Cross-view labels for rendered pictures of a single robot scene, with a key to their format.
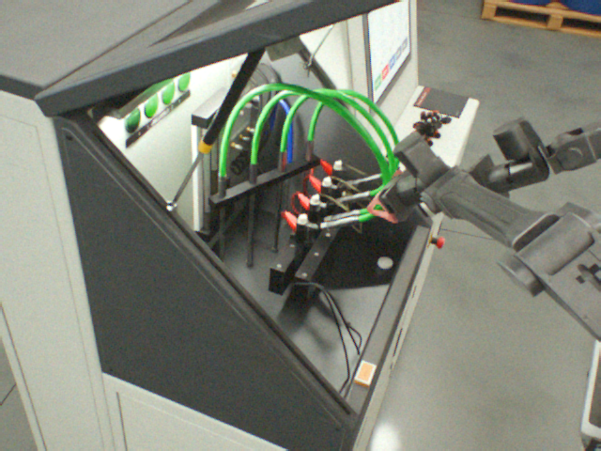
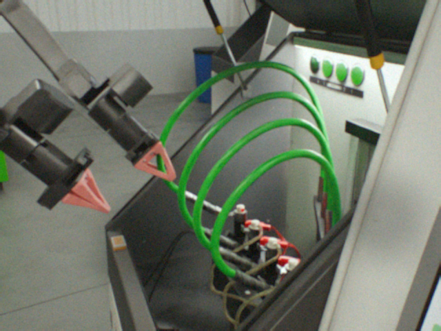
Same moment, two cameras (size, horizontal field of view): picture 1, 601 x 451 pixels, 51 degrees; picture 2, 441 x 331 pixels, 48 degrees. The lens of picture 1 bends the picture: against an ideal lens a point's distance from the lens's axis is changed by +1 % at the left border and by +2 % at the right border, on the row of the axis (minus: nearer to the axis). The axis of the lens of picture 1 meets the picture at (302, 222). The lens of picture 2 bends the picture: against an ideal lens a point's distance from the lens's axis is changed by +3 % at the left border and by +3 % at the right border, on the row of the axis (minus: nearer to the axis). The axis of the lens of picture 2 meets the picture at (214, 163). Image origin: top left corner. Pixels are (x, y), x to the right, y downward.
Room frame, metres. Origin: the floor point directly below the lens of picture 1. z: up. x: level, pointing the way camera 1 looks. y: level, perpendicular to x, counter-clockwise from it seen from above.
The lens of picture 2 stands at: (1.80, -0.62, 1.55)
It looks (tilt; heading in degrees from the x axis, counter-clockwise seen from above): 19 degrees down; 143
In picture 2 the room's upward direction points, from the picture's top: straight up
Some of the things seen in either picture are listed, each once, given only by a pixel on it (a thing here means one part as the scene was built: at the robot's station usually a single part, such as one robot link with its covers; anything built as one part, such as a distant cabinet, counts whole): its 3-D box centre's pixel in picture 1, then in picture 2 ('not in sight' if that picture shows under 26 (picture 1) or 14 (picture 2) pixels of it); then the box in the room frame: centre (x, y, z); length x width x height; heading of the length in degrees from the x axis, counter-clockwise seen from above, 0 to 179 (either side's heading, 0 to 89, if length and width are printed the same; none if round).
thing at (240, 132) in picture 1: (244, 103); not in sight; (1.37, 0.18, 1.20); 0.13 x 0.03 x 0.31; 162
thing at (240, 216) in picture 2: (302, 256); (235, 254); (1.06, -0.01, 1.00); 0.05 x 0.03 x 0.21; 72
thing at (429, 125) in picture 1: (429, 125); not in sight; (1.72, -0.36, 1.01); 0.23 x 0.11 x 0.06; 162
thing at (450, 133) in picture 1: (424, 142); not in sight; (1.68, -0.35, 0.97); 0.70 x 0.22 x 0.03; 162
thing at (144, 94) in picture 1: (193, 54); (360, 52); (1.14, 0.25, 1.43); 0.54 x 0.03 x 0.02; 162
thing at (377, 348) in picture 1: (386, 326); (136, 325); (0.99, -0.23, 0.87); 0.62 x 0.04 x 0.16; 162
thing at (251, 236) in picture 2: (315, 236); (249, 273); (1.14, -0.03, 1.00); 0.05 x 0.03 x 0.21; 72
